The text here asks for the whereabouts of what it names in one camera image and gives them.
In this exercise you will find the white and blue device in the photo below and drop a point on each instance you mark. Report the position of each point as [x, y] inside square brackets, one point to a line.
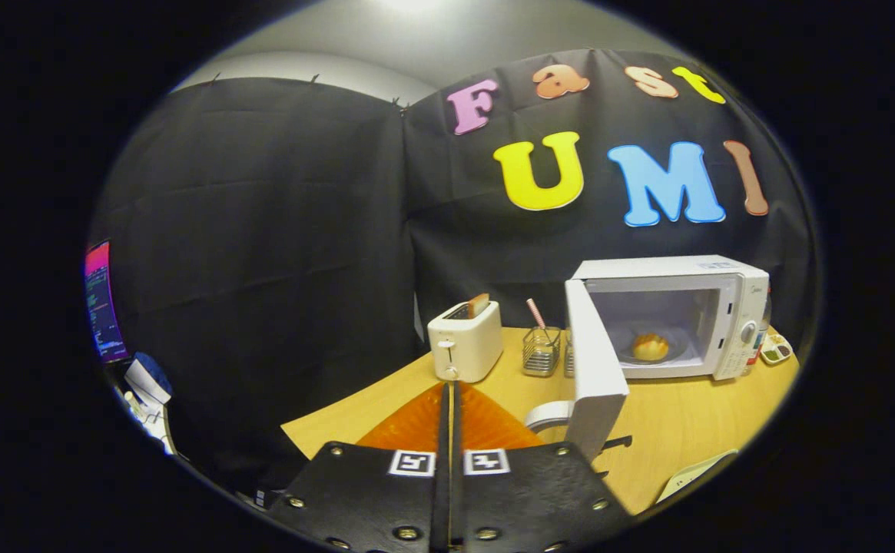
[147, 380]

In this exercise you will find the clear plastic water bottle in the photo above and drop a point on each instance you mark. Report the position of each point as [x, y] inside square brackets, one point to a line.
[765, 322]

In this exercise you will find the white toaster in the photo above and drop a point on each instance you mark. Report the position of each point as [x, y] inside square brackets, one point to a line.
[466, 346]

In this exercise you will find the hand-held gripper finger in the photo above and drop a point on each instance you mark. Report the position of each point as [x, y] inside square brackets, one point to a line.
[459, 499]
[441, 491]

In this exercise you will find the divided dish with beans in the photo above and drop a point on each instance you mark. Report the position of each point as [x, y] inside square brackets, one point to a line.
[776, 350]

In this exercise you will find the pink striped straw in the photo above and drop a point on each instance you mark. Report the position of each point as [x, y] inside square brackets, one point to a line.
[536, 313]

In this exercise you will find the golden bread bun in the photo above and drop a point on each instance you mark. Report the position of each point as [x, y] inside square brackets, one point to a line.
[650, 347]

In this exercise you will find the white microwave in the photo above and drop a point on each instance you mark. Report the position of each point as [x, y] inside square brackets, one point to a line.
[593, 361]

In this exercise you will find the black backdrop cloth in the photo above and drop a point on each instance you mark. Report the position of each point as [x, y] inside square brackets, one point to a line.
[263, 230]

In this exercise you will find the toast slice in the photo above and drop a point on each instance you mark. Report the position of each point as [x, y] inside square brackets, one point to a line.
[478, 305]

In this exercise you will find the cream rectangular plate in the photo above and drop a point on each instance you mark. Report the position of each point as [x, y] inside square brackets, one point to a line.
[693, 475]

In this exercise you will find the computer monitor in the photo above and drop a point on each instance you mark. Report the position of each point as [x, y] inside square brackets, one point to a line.
[105, 303]

